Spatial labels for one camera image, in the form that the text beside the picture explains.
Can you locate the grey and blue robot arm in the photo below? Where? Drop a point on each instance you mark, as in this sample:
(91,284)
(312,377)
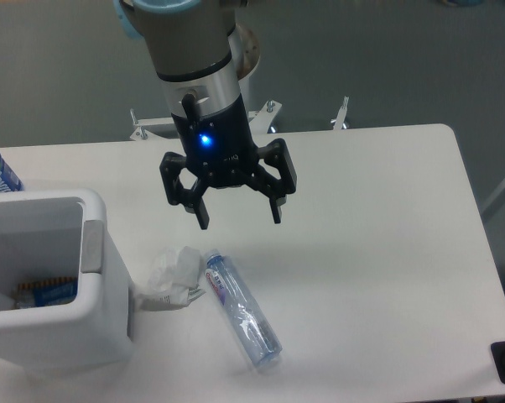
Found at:
(188,42)

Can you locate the white paper trash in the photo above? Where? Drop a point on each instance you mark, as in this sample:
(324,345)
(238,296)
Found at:
(173,283)

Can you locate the blue snack wrapper in bin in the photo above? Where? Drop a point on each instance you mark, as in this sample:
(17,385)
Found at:
(50,292)

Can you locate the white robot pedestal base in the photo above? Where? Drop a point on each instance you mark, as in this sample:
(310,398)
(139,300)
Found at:
(246,47)

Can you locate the clear plastic bottle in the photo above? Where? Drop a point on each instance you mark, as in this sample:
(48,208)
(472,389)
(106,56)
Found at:
(243,312)

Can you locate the white plastic trash can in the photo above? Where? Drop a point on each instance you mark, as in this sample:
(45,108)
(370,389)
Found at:
(48,234)

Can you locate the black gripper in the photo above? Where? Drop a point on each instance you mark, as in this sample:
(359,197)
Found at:
(215,142)

